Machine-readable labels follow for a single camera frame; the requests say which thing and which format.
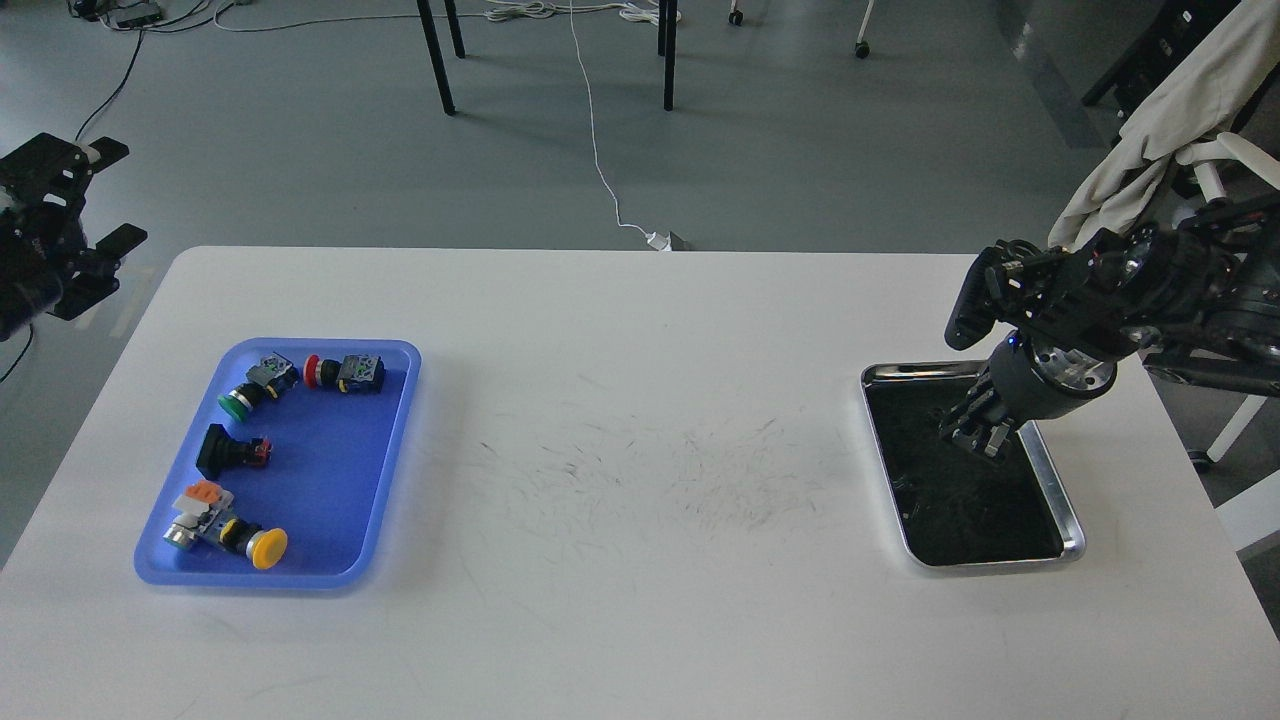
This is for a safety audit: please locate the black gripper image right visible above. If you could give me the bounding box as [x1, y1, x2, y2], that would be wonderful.
[938, 338, 1117, 461]

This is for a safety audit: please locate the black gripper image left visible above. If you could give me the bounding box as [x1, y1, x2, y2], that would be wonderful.
[1, 133, 148, 341]

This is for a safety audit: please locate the silver metal tray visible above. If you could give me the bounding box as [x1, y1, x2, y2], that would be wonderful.
[860, 360, 1087, 574]

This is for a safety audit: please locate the blue plastic tray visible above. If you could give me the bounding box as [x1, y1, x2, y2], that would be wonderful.
[134, 337, 422, 591]

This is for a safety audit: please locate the black square push button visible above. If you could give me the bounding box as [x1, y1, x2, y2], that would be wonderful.
[195, 424, 273, 480]

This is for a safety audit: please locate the silver orange push button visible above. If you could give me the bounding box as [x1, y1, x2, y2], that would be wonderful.
[163, 479, 236, 551]

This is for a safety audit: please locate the white power adapter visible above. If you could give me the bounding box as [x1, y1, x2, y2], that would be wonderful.
[646, 232, 692, 252]

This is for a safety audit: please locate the black table leg left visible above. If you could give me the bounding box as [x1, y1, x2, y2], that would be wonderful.
[416, 0, 467, 117]

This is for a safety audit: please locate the black table leg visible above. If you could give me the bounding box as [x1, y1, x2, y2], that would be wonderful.
[416, 0, 467, 117]
[657, 0, 678, 111]

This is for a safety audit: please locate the black table leg right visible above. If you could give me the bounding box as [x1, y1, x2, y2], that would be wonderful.
[657, 0, 678, 111]

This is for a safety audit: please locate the green push button switch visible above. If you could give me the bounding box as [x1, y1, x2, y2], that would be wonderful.
[218, 354, 300, 421]

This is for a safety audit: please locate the black cable on floor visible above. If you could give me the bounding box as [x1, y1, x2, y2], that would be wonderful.
[0, 0, 236, 386]

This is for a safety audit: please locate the red push button switch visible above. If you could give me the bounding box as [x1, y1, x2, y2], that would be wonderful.
[300, 354, 387, 395]

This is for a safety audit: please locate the yellow push button switch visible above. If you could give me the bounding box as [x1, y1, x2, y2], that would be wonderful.
[215, 519, 289, 570]

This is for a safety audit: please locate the white cable on floor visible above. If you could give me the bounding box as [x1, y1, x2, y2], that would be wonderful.
[484, 0, 684, 241]

